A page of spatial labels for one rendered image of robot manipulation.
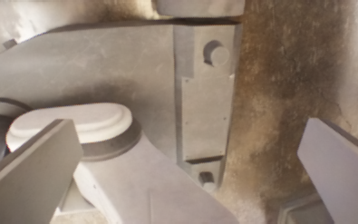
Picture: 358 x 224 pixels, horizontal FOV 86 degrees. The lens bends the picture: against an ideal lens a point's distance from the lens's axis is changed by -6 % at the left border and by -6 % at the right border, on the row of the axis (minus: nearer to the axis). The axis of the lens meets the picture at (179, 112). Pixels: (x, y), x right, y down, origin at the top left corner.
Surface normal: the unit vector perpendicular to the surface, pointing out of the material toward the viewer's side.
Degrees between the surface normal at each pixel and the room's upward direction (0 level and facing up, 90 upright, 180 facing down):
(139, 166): 90
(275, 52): 0
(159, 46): 0
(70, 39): 0
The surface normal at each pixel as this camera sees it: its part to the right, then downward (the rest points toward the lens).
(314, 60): 0.18, 0.48
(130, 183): -0.02, -0.87
